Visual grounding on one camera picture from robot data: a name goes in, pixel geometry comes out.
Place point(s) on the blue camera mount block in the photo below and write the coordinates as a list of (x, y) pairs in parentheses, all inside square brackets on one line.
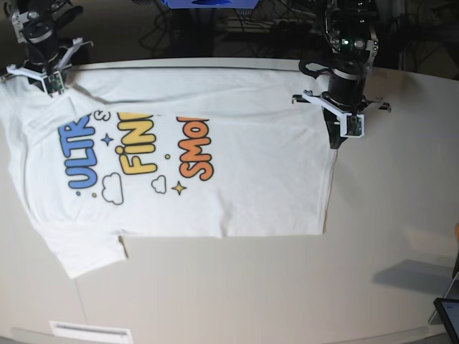
[(208, 4)]

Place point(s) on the black power strip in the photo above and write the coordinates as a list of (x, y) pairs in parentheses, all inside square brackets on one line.
[(270, 26)]

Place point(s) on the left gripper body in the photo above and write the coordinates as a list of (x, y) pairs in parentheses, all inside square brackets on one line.
[(346, 88)]

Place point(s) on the white printed T-shirt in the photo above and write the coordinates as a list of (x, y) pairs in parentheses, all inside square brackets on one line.
[(165, 152)]

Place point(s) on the white paper label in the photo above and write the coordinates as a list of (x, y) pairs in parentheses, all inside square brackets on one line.
[(91, 333)]

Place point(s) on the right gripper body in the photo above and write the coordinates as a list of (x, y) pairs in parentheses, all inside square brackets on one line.
[(38, 56)]

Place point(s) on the black tablet device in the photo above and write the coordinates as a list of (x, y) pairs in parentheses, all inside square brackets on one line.
[(447, 309)]

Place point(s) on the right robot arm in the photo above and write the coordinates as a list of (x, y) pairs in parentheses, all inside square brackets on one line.
[(37, 26)]

